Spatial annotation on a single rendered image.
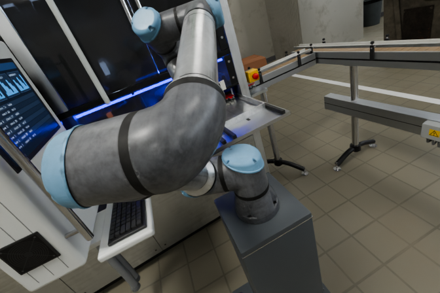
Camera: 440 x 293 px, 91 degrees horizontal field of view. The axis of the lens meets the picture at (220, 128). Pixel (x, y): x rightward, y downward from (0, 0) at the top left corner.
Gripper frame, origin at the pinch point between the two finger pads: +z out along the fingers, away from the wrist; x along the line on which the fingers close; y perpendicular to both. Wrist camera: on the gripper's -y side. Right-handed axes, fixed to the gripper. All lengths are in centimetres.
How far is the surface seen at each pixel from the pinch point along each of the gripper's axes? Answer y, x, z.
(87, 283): -143, -12, 30
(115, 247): -48, -17, 15
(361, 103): 12, 143, 8
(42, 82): -58, -20, -63
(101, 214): -67, -13, 1
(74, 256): -51, -28, 12
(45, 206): -43, -33, -6
